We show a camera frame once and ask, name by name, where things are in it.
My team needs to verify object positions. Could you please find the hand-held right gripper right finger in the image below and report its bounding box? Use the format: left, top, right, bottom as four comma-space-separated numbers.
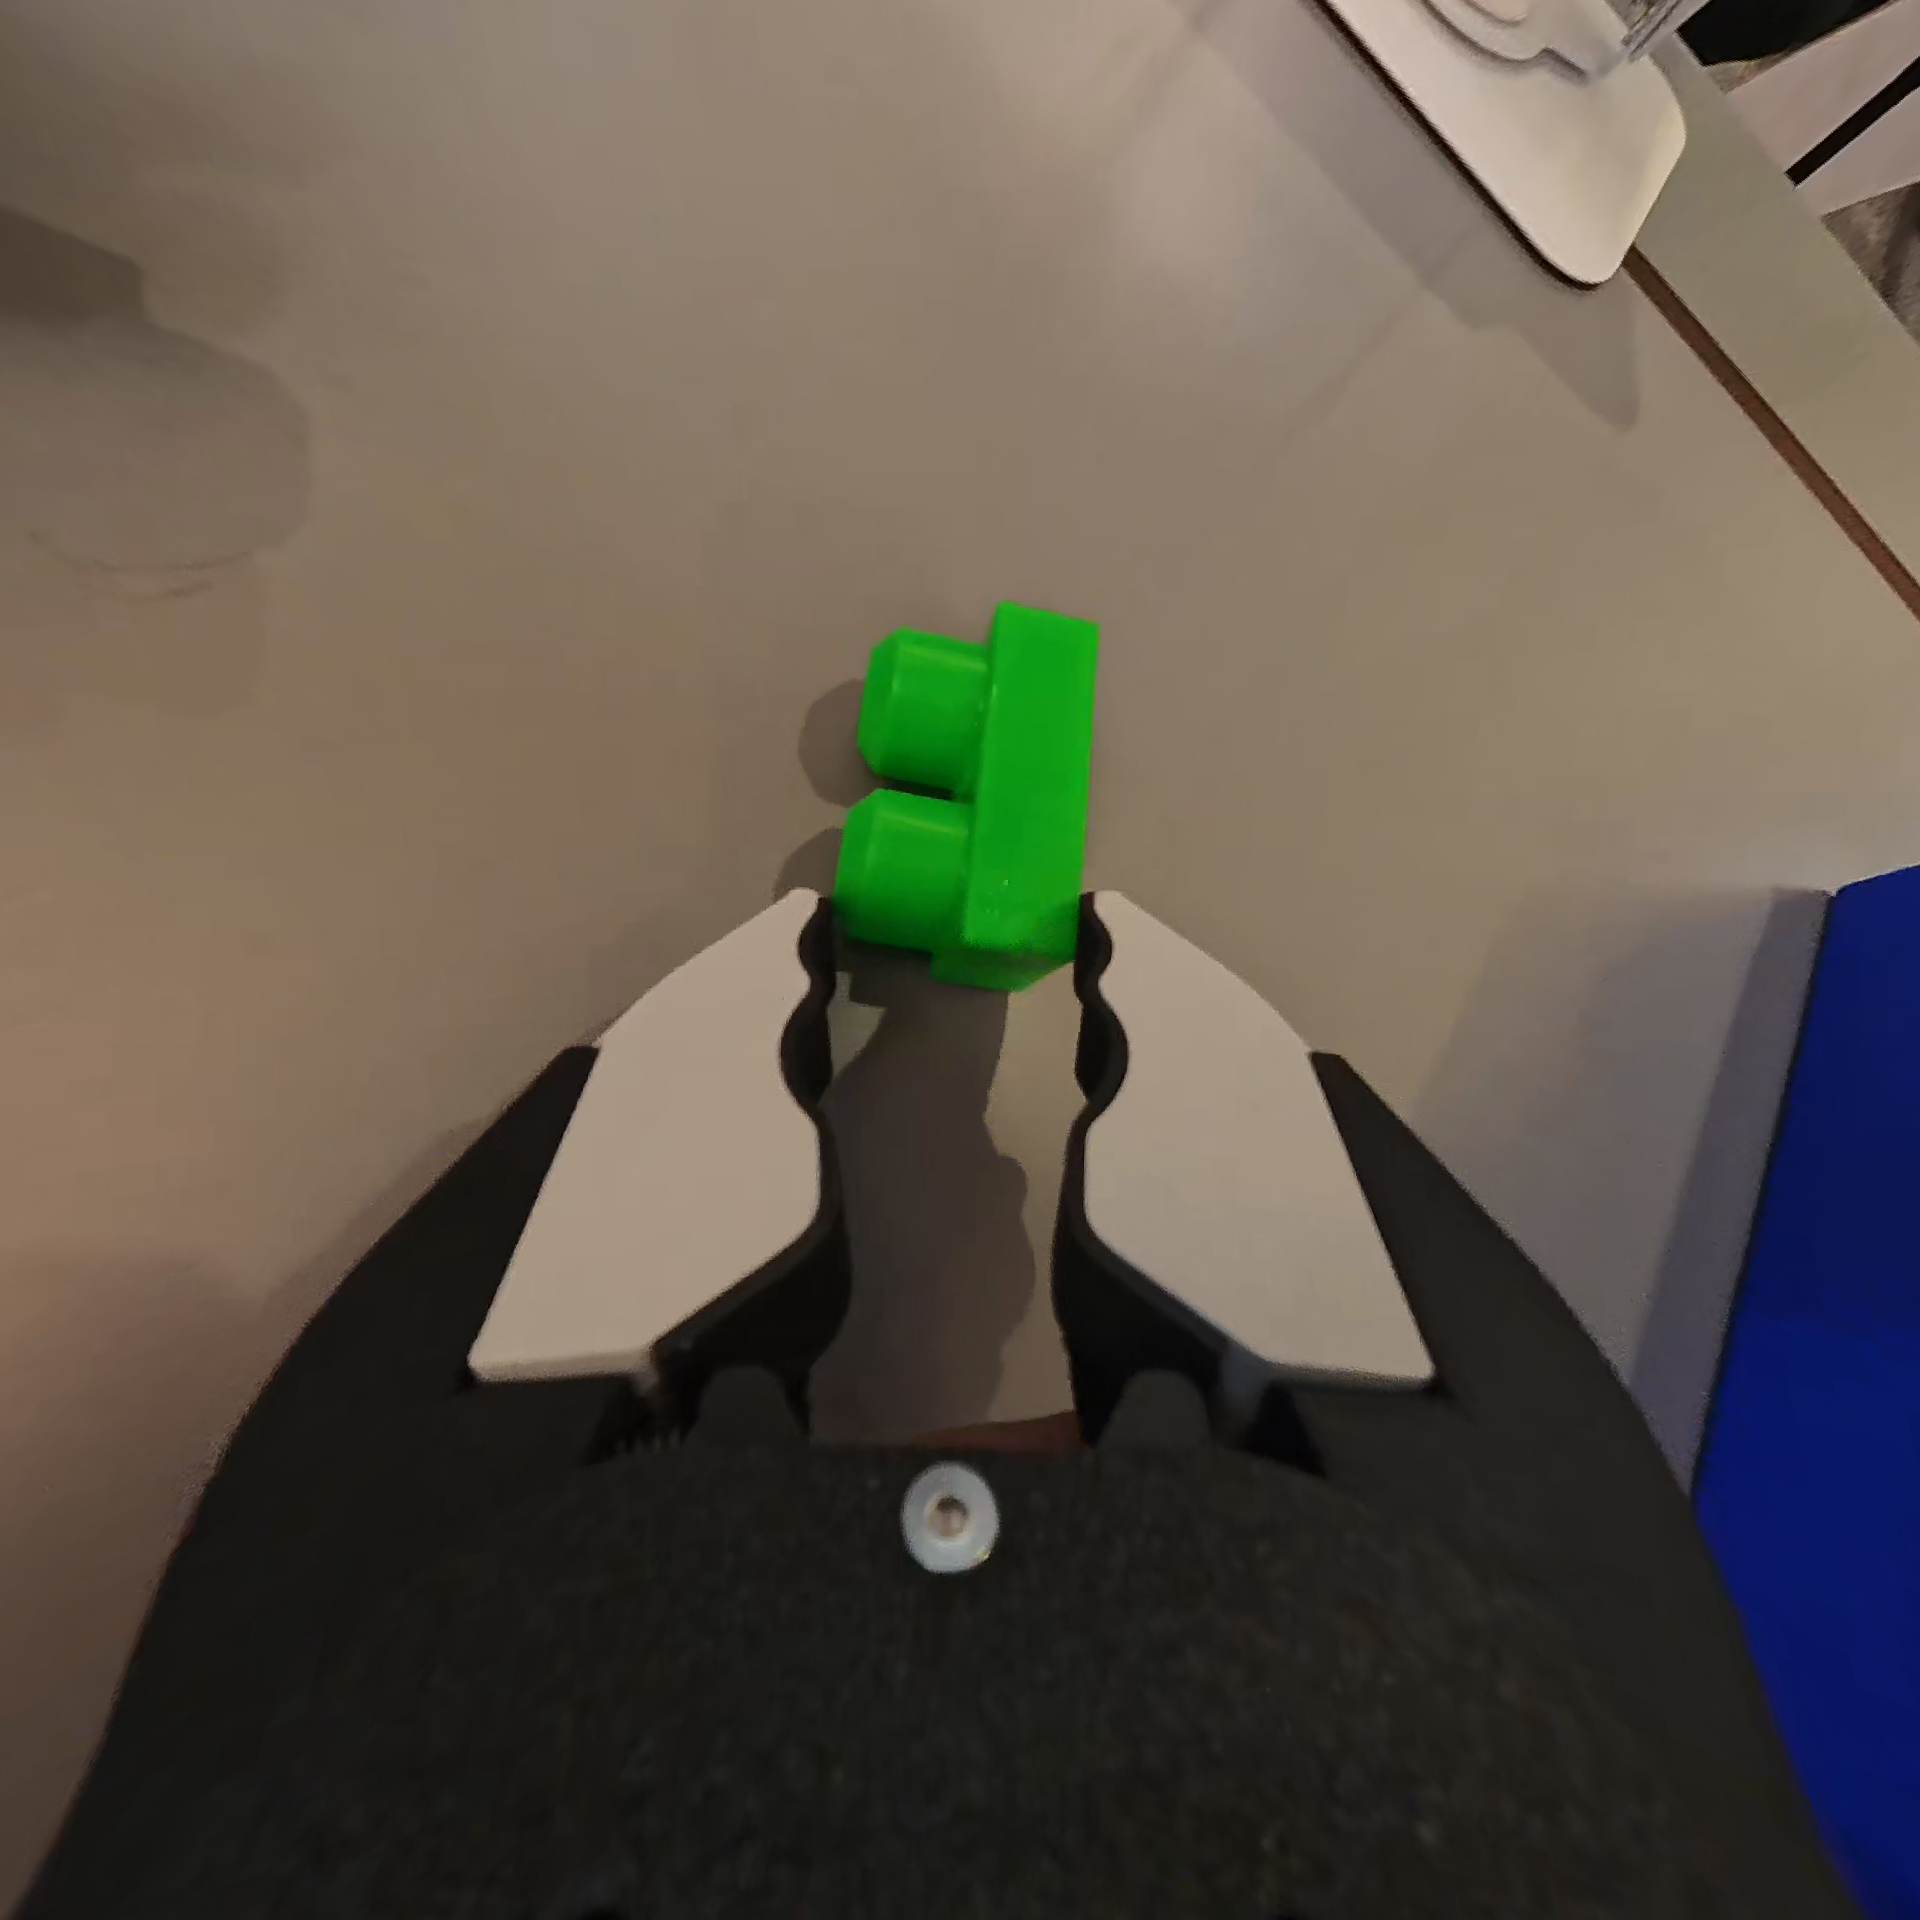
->
1051, 894, 1438, 1392

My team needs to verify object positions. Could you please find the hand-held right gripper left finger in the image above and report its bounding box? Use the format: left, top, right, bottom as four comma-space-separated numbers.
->
464, 894, 851, 1392

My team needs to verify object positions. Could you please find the green toy building block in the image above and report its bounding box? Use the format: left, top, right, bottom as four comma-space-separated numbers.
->
825, 601, 1106, 999

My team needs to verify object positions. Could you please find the blue plastic bin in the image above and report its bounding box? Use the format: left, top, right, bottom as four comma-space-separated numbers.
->
1689, 864, 1920, 1920

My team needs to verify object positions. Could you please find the white book stand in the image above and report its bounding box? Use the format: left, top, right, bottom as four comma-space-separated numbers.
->
1321, 0, 1689, 294

